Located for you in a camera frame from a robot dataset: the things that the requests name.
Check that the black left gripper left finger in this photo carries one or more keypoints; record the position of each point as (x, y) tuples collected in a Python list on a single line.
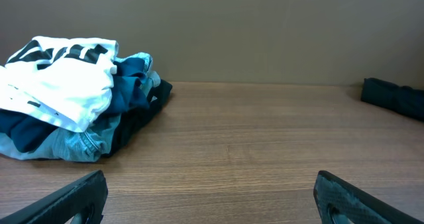
[(82, 201)]

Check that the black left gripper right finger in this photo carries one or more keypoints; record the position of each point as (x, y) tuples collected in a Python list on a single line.
[(339, 202)]

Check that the black polo shirt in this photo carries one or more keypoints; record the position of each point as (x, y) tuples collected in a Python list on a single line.
[(402, 99)]

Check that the light grey-blue folded garment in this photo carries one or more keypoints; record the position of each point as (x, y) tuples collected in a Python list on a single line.
[(80, 152)]

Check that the black folded garment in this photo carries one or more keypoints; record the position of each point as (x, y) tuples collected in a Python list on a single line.
[(135, 119)]

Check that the dark blue folded garment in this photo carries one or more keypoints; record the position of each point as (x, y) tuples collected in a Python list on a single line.
[(30, 135)]

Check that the white shirt black print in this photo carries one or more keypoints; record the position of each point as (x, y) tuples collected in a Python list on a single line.
[(65, 82)]

